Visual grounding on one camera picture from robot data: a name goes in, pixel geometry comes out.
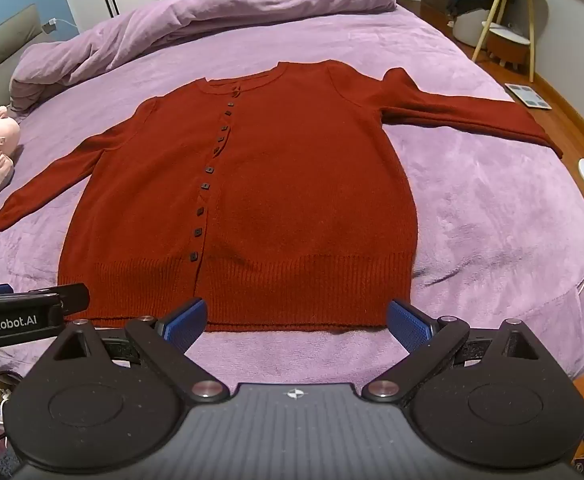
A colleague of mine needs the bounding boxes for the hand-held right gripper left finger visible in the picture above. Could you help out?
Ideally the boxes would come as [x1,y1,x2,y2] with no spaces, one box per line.
[47,297,230,404]

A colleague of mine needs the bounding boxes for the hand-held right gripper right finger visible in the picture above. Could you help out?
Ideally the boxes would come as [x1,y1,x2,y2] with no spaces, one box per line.
[362,299,543,405]

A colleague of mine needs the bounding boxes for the red knit cardigan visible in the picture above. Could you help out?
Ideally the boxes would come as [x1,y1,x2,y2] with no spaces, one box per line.
[0,60,563,334]

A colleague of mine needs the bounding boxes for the bed with purple sheet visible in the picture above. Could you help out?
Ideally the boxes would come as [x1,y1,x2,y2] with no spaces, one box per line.
[0,2,584,396]

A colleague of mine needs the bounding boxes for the grey padded headboard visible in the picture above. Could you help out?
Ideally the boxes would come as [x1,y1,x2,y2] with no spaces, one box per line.
[0,4,43,127]

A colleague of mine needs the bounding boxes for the bathroom scale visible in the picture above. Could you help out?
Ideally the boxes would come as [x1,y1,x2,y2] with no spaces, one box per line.
[504,82,555,111]

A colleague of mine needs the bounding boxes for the brown stool with white top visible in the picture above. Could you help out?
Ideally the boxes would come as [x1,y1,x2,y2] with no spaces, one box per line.
[486,24,531,69]

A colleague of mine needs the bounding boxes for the white round ottoman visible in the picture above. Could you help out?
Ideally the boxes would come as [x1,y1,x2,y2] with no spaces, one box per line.
[454,7,497,46]

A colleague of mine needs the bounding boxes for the purple duvet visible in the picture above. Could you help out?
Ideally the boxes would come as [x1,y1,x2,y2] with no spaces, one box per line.
[9,0,399,112]

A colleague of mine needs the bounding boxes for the side table with yellow legs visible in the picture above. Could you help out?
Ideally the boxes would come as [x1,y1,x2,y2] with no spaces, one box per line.
[470,0,543,84]

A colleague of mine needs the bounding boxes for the white charger with cable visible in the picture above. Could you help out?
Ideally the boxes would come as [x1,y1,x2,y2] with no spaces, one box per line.
[44,17,79,36]

